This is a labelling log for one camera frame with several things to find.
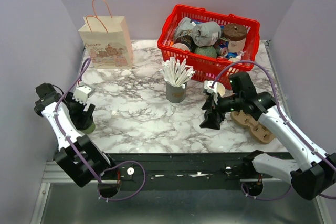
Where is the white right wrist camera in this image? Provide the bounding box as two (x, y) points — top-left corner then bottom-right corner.
(203, 80), (218, 104)

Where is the green textured ball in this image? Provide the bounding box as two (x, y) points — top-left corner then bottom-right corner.
(194, 46), (217, 59)

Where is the white wrapped straws bundle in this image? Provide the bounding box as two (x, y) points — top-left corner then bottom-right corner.
(160, 57), (196, 89)

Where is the grey straw holder cup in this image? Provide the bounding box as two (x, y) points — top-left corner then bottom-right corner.
(165, 81), (187, 103)

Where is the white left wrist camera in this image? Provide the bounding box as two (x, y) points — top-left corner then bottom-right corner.
(72, 85), (95, 105)

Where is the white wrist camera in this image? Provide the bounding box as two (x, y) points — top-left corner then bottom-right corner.
(203, 80), (218, 104)
(72, 85), (95, 105)

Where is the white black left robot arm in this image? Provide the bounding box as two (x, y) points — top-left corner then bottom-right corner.
(34, 82), (117, 187)

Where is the red plastic shopping basket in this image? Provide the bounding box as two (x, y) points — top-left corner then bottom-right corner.
(157, 4), (260, 82)

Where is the grey wrapped bundle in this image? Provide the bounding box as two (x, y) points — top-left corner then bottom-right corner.
(191, 21), (222, 47)

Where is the green paper coffee cup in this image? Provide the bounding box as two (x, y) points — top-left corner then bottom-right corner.
(80, 122), (96, 134)

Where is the brown lidded white tub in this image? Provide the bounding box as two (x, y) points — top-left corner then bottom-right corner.
(223, 23), (247, 53)

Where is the cream printed paper bag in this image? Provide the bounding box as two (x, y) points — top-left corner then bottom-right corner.
(78, 7), (133, 69)

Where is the black mounting base rail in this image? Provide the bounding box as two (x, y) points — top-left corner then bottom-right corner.
(102, 153), (260, 191)

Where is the red blue drink can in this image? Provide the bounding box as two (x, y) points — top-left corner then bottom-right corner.
(213, 41), (229, 57)

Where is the white pump bottle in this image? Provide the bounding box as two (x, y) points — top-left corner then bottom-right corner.
(227, 51), (246, 63)

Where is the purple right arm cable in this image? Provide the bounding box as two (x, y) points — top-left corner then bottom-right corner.
(214, 60), (336, 201)

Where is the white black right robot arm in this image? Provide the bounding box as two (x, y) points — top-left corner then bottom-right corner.
(200, 72), (335, 200)

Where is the dark printed paper cup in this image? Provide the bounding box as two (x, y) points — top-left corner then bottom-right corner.
(172, 30), (195, 52)

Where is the brown cardboard cup carrier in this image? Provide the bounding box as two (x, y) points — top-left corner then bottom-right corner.
(230, 110), (275, 144)

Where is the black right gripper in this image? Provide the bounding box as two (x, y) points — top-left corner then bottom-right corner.
(199, 91), (244, 130)

